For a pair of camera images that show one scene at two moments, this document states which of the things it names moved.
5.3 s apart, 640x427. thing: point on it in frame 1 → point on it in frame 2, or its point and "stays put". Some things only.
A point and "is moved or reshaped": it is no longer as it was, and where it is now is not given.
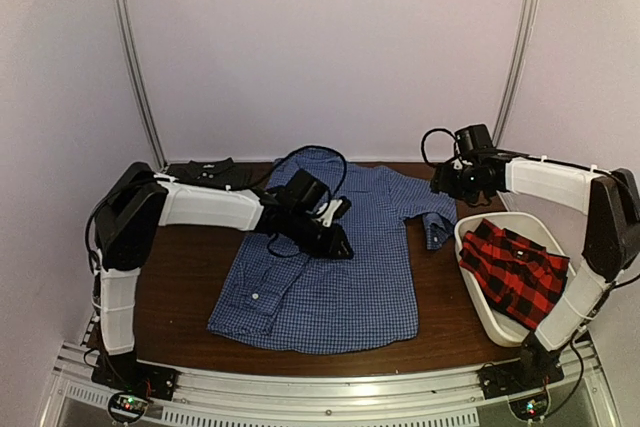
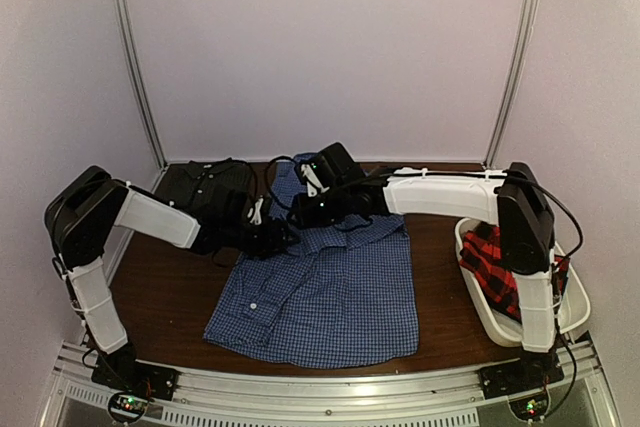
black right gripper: (443, 182) → (306, 216)
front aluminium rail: (257, 397) stays put
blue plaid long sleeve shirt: (334, 305) is moved or reshaped
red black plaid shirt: (517, 275) stays put
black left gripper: (331, 245) → (272, 240)
